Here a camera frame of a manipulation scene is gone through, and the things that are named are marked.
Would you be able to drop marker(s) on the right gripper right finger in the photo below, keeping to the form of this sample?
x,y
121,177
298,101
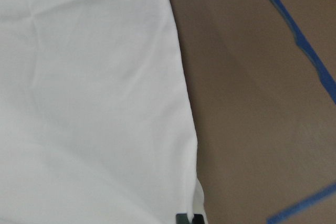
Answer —
x,y
198,219

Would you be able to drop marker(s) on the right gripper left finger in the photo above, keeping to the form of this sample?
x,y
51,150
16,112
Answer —
x,y
182,219

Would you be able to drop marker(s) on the white long-sleeve printed shirt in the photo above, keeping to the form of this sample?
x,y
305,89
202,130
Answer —
x,y
96,124

